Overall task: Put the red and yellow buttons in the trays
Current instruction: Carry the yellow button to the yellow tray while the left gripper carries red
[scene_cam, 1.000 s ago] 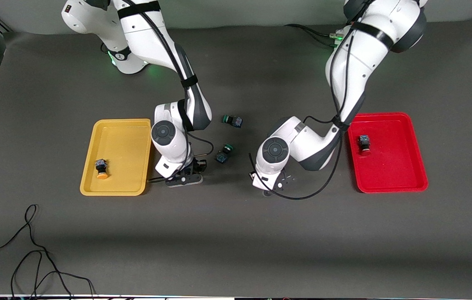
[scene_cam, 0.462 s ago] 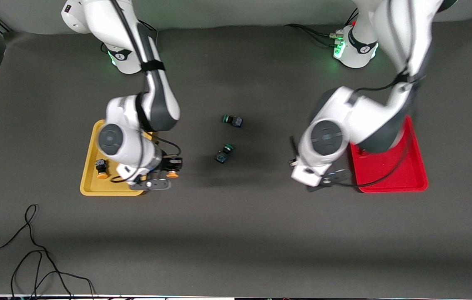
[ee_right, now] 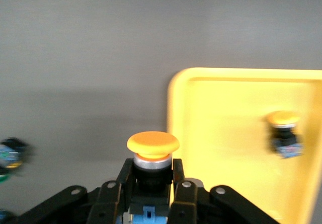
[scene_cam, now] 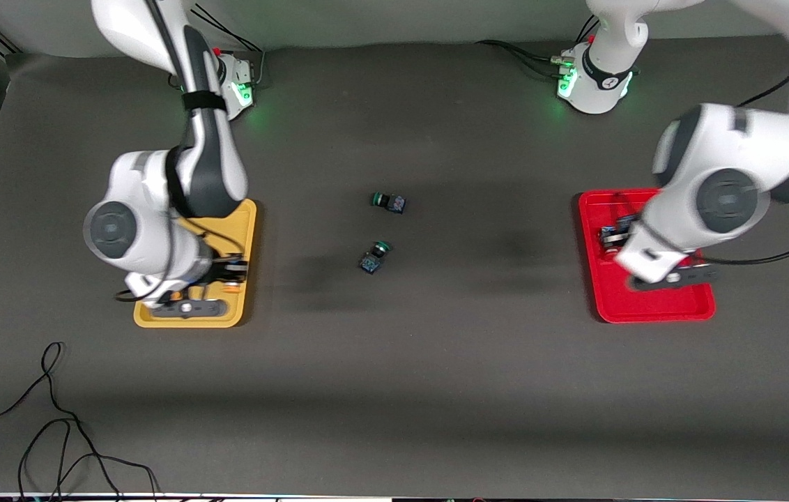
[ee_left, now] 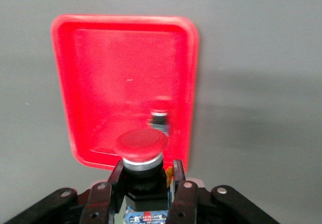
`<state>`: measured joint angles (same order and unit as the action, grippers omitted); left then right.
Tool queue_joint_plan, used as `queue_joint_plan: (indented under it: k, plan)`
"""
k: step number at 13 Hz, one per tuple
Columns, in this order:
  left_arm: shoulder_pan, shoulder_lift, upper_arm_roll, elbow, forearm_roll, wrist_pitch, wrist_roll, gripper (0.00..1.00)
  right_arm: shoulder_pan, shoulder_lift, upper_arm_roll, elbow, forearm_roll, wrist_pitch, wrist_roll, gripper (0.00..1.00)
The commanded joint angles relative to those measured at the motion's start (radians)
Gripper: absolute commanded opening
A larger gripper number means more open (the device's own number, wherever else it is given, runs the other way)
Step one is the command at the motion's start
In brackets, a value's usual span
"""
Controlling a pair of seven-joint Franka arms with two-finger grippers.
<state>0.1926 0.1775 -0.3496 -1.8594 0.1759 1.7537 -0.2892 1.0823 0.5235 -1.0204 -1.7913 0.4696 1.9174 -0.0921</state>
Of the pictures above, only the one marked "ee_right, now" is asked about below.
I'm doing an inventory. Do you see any yellow push button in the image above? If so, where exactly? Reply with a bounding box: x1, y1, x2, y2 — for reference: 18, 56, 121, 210
120, 130, 181, 224
264, 110, 304, 160

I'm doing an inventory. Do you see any yellow plastic tray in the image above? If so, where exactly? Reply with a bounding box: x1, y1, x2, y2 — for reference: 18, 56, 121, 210
167, 67, 322, 224

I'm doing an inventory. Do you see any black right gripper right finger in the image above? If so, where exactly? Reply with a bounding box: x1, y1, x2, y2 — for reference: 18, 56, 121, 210
168, 158, 277, 224

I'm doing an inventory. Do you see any green push button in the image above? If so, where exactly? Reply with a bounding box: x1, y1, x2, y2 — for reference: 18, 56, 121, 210
0, 136, 35, 183

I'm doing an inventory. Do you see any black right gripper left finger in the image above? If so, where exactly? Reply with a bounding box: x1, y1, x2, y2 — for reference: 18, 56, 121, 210
10, 158, 137, 224

